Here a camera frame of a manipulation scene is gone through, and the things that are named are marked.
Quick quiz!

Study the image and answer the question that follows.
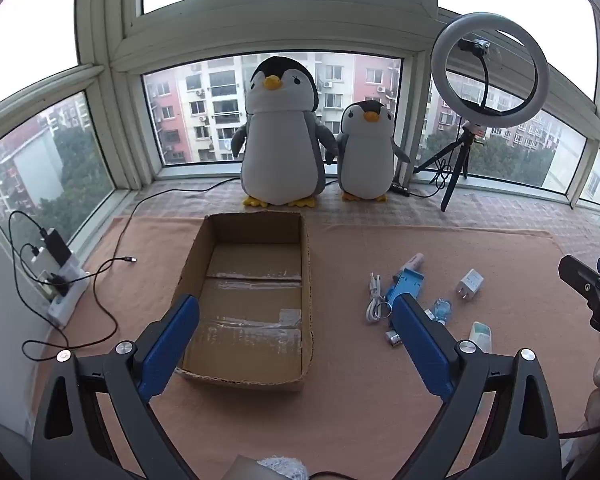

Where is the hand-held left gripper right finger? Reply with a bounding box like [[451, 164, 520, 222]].
[[390, 294, 566, 480]]

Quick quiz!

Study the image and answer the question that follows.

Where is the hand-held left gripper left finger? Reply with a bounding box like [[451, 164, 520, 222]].
[[30, 294, 201, 480]]

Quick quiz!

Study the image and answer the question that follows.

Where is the small clear blue bottle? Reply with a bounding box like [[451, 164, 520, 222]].
[[425, 298, 453, 323]]

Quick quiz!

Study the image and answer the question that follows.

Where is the white sunscreen tube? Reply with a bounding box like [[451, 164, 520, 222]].
[[467, 321, 493, 356]]

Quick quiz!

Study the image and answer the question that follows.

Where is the white usb cable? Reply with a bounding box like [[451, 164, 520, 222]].
[[365, 272, 393, 324]]

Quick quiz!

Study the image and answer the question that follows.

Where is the blue folding phone stand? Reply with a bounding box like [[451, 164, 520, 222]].
[[382, 268, 426, 311]]

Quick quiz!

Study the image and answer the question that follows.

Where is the white charger adapter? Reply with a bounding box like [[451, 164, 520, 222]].
[[453, 268, 483, 303]]

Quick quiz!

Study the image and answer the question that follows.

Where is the cardboard box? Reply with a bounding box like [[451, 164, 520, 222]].
[[172, 211, 314, 392]]

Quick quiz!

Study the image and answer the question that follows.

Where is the person's left hand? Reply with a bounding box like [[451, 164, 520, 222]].
[[255, 455, 311, 480]]

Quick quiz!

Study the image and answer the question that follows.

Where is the white power strip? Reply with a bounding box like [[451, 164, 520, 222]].
[[30, 245, 91, 331]]

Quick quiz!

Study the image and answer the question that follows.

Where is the black power bank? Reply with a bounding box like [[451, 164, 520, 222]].
[[40, 228, 73, 263]]

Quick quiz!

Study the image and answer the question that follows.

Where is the black tripod stand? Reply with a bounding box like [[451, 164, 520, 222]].
[[412, 122, 483, 212]]

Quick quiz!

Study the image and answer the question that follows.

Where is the small penguin plush toy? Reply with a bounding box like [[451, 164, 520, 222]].
[[325, 100, 411, 203]]

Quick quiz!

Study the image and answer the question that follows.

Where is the large penguin plush toy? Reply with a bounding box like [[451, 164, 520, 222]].
[[231, 56, 339, 208]]

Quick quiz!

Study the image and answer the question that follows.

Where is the black gooseneck phone holder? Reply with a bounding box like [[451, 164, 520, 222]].
[[457, 37, 493, 111]]

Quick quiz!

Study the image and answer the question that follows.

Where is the black usb cable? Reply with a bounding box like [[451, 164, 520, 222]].
[[22, 255, 138, 361]]

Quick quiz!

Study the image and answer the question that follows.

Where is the dark gripper cable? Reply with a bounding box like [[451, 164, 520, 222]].
[[560, 417, 600, 443]]

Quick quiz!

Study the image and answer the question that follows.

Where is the long black power cable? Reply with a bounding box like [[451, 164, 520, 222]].
[[112, 176, 253, 261]]

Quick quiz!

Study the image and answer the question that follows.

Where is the black ring light cable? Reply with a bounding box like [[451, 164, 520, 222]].
[[407, 155, 453, 198]]

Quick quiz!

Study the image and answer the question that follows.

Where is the short black charging cable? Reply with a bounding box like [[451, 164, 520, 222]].
[[7, 210, 48, 281]]

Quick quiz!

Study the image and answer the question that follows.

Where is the white ring light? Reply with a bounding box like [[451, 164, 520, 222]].
[[431, 12, 550, 127]]

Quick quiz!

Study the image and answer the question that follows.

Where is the white window frame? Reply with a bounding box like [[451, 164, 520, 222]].
[[0, 0, 600, 211]]

